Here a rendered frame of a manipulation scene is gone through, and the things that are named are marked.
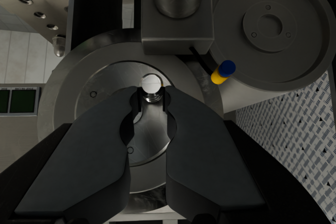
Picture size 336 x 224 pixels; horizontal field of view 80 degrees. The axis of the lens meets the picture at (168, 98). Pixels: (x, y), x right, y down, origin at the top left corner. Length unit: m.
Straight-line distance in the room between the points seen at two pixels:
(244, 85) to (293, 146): 0.13
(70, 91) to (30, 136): 0.41
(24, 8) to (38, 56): 2.51
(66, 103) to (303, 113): 0.23
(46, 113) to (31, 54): 2.85
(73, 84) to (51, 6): 0.31
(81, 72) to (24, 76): 2.80
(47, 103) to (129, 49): 0.08
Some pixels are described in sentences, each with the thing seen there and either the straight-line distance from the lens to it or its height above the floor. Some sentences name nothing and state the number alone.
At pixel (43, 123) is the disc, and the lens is 0.19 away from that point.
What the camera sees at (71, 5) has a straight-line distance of 0.23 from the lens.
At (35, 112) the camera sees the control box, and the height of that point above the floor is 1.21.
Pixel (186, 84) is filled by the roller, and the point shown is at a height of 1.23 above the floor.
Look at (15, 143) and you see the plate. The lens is 0.59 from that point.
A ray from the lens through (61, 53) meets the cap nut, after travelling 0.57.
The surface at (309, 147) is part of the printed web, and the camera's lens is 0.26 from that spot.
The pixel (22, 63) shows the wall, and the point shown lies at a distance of 3.02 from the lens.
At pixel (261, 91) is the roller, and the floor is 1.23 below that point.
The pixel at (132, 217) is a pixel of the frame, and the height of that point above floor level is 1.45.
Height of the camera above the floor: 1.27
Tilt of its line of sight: 10 degrees down
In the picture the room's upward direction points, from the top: 179 degrees clockwise
